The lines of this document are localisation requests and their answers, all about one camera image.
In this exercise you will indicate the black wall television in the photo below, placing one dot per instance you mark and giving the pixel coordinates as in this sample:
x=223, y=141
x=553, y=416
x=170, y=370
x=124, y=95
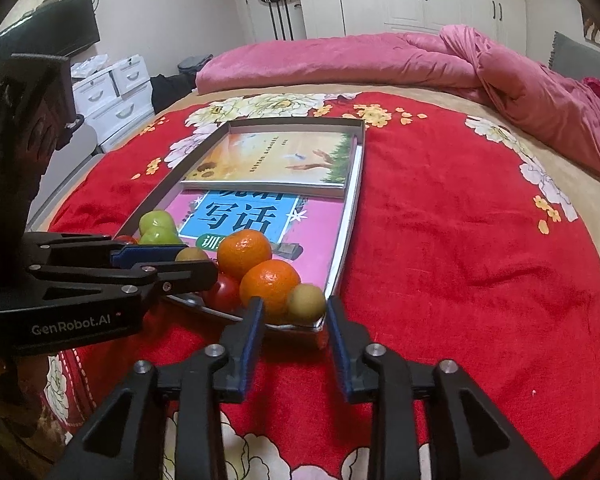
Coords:
x=62, y=28

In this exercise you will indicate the tree wall painting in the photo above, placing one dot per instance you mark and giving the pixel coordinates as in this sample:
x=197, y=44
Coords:
x=591, y=31

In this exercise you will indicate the grey padded headboard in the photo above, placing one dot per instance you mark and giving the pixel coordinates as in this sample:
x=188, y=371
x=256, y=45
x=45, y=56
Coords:
x=572, y=59

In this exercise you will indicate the orange tangerine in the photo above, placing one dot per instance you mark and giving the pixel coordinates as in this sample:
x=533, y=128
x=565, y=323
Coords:
x=272, y=281
x=241, y=251

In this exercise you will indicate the grey cardboard tray box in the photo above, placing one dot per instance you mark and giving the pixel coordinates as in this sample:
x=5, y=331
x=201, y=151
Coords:
x=171, y=185

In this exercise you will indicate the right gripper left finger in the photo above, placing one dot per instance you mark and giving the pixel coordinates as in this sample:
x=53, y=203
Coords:
x=126, y=436

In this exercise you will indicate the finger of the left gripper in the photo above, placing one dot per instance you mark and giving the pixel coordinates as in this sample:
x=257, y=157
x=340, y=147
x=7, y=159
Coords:
x=58, y=287
x=92, y=251

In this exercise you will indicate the pink chinese workbook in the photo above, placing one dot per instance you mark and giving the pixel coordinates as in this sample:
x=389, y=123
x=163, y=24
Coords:
x=302, y=231

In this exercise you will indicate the pink quilt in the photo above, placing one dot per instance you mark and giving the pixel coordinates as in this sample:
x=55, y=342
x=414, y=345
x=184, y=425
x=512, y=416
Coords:
x=561, y=112

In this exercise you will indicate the dark red tomato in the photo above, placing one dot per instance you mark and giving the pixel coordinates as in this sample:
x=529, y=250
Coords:
x=126, y=239

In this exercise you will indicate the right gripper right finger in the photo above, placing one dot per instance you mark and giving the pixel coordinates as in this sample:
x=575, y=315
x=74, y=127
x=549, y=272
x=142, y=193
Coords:
x=468, y=436

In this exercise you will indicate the green fruit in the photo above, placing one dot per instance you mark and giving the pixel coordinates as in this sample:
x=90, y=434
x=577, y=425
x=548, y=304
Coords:
x=156, y=219
x=159, y=235

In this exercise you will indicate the black clothes pile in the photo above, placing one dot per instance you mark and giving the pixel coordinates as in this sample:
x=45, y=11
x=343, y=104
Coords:
x=167, y=90

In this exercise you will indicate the white drawer cabinet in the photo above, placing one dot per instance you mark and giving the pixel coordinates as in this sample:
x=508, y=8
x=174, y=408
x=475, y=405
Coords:
x=115, y=101

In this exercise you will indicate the red floral blanket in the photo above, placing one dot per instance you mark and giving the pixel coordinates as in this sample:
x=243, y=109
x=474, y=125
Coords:
x=455, y=259

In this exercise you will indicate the yellow-green small fruit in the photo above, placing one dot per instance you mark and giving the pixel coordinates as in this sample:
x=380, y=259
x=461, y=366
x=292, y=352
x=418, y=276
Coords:
x=191, y=254
x=305, y=304

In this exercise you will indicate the grey bench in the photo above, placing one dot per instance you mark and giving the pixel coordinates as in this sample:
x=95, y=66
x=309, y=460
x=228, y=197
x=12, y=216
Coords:
x=65, y=168

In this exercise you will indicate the large red tomato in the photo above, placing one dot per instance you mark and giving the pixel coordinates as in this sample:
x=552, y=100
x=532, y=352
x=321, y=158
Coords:
x=223, y=295

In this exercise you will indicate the sunflower cover book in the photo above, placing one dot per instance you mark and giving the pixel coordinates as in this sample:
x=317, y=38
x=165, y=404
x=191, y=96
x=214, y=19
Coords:
x=318, y=163

